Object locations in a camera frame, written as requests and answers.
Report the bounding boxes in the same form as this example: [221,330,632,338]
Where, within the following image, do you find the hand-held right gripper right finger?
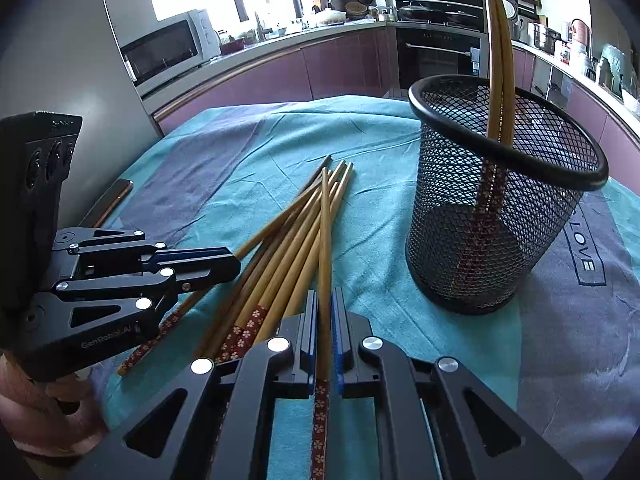
[331,287,586,480]

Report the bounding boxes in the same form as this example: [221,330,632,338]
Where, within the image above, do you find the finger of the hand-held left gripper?
[52,227,242,288]
[31,267,223,343]

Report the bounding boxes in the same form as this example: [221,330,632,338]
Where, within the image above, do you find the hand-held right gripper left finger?
[70,290,321,480]

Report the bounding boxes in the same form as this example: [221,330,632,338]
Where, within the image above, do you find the wooden chopstick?
[452,0,502,291]
[309,174,335,480]
[470,0,516,281]

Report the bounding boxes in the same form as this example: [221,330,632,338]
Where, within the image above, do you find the bunch of wooden chopsticks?
[117,155,356,378]

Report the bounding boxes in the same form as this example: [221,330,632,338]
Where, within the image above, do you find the black mesh utensil holder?
[405,75,610,316]

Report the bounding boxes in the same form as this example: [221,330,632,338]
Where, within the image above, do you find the person's left hand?
[0,350,108,461]

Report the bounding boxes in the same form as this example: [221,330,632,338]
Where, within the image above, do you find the grey refrigerator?
[0,0,166,241]

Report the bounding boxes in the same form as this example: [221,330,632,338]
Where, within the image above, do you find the teal and purple tablecloth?
[92,95,640,480]

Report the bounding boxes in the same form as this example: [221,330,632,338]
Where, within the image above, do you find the white microwave oven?
[119,9,221,86]

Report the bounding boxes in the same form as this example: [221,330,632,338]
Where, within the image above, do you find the purple base cabinets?
[152,27,640,186]

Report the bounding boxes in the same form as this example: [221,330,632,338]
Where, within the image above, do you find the black built-in oven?
[395,27,488,92]

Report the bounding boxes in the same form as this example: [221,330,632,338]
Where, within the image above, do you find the black wok with lid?
[444,7,482,27]
[399,1,442,22]

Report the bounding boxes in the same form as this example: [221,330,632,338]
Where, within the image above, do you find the stainless steel stockpot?
[530,22,562,56]

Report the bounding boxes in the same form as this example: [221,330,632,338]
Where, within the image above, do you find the silver rice cooker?
[500,0,525,41]

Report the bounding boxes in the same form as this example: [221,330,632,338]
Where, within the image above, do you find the green covered appliance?
[599,44,632,97]

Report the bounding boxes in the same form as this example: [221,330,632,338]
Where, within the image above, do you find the pink electric kettle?
[570,19,592,47]

